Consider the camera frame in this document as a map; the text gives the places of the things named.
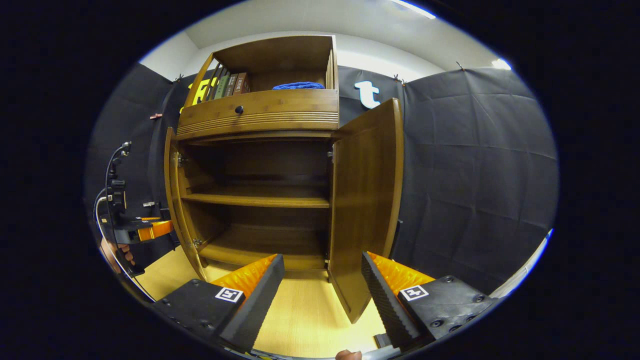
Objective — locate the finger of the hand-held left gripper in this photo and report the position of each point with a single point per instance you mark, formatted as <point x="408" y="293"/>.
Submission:
<point x="156" y="230"/>

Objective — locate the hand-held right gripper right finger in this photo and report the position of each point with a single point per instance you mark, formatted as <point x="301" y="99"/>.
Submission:
<point x="382" y="305"/>

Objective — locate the wooden double-door shoe cabinet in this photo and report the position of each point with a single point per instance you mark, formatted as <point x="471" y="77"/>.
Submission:
<point x="260" y="200"/>

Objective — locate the blue cloth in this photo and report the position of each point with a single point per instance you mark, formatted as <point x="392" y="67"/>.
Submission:
<point x="299" y="86"/>

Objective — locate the black backdrop cloth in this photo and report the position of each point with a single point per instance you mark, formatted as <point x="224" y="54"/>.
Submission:
<point x="475" y="175"/>

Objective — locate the brown book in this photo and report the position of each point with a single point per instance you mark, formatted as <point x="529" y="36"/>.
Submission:
<point x="242" y="84"/>

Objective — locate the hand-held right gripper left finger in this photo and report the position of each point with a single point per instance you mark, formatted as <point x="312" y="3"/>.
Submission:
<point x="255" y="305"/>

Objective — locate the green book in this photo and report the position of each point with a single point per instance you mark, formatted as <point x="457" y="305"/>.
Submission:
<point x="221" y="87"/>

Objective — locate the small ceiling light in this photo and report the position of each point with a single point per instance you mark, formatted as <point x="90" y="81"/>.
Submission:
<point x="501" y="64"/>

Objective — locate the grey-brown book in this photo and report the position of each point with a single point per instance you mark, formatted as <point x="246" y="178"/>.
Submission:
<point x="230" y="86"/>

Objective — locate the wooden shoe cabinet door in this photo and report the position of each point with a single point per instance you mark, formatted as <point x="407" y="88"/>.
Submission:
<point x="365" y="200"/>
<point x="172" y="200"/>

